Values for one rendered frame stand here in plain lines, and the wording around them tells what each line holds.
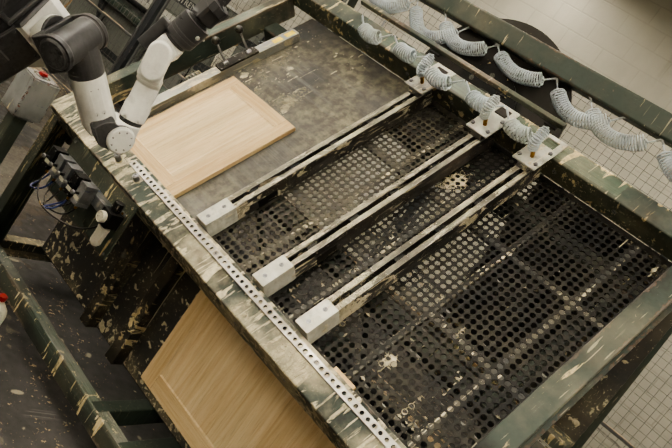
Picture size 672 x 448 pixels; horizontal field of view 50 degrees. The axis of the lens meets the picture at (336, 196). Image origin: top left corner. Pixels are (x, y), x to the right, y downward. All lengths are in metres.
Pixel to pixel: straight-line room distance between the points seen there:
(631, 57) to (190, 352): 5.72
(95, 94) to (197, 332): 1.09
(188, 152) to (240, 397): 0.94
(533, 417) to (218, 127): 1.61
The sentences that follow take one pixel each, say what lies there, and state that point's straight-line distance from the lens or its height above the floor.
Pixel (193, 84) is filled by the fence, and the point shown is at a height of 1.21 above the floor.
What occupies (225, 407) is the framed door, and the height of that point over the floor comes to 0.45.
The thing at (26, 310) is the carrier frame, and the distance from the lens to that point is 3.07.
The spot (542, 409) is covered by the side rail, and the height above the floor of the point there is 1.19.
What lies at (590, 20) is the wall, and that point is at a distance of 7.66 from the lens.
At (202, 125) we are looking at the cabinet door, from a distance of 2.92.
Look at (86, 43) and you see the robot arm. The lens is 1.87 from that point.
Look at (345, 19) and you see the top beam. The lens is 3.27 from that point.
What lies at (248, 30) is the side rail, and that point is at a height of 1.51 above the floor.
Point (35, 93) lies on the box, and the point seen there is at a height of 0.87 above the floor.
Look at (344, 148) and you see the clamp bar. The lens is 2.71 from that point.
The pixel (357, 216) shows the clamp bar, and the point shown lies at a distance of 2.44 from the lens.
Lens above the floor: 1.64
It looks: 9 degrees down
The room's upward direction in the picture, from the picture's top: 35 degrees clockwise
